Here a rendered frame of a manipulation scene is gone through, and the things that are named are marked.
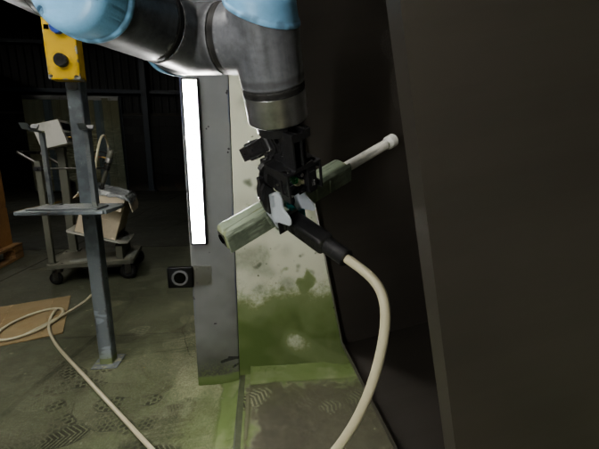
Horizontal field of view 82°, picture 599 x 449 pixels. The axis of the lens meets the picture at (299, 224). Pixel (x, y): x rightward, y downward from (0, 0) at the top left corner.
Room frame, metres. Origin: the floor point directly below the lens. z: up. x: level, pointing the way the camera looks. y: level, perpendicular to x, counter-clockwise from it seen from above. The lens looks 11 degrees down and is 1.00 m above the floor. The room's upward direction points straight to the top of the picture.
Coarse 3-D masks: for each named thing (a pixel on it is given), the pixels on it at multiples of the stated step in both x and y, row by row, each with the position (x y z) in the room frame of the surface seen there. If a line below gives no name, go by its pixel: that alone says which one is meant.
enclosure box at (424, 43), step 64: (320, 0) 0.90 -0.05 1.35; (384, 0) 0.92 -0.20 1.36; (448, 0) 0.30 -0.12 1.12; (512, 0) 0.31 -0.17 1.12; (576, 0) 0.32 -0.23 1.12; (320, 64) 0.90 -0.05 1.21; (384, 64) 0.92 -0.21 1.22; (448, 64) 0.30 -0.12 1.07; (512, 64) 0.31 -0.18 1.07; (576, 64) 0.32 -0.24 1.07; (320, 128) 0.90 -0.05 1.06; (384, 128) 0.92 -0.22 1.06; (448, 128) 0.30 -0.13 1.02; (512, 128) 0.31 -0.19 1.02; (576, 128) 0.32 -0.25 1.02; (384, 192) 0.93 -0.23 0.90; (448, 192) 0.31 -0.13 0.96; (512, 192) 0.32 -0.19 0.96; (576, 192) 0.33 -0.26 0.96; (384, 256) 0.93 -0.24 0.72; (448, 256) 0.31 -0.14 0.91; (512, 256) 0.32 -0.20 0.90; (576, 256) 0.33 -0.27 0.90; (448, 320) 0.31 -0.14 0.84; (512, 320) 0.32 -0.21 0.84; (576, 320) 0.33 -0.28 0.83; (384, 384) 0.72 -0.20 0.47; (448, 384) 0.31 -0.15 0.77; (512, 384) 0.32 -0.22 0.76; (576, 384) 0.33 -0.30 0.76; (448, 448) 0.33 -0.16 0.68; (512, 448) 0.32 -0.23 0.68; (576, 448) 0.33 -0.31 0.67
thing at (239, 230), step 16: (384, 144) 0.83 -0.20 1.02; (336, 160) 0.76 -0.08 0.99; (352, 160) 0.78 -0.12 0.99; (336, 176) 0.72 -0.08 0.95; (320, 192) 0.71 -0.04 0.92; (256, 208) 0.63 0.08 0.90; (288, 208) 0.64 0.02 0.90; (224, 224) 0.60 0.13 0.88; (240, 224) 0.60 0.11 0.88; (256, 224) 0.61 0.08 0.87; (272, 224) 0.62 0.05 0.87; (304, 224) 0.59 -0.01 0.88; (224, 240) 0.60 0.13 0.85; (240, 240) 0.60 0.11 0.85; (304, 240) 0.59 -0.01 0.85; (320, 240) 0.56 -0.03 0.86; (336, 256) 0.53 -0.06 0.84
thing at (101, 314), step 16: (80, 96) 1.51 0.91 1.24; (80, 112) 1.51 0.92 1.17; (80, 144) 1.51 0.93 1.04; (80, 160) 1.51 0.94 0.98; (80, 176) 1.51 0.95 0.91; (80, 192) 1.51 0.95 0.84; (96, 192) 1.55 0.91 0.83; (96, 224) 1.52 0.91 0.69; (96, 240) 1.51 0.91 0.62; (96, 256) 1.51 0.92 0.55; (96, 272) 1.51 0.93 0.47; (96, 288) 1.51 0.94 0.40; (96, 304) 1.51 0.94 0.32; (96, 320) 1.51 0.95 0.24; (112, 320) 1.57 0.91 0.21; (96, 336) 1.51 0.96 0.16; (112, 336) 1.55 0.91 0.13; (112, 352) 1.53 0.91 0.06
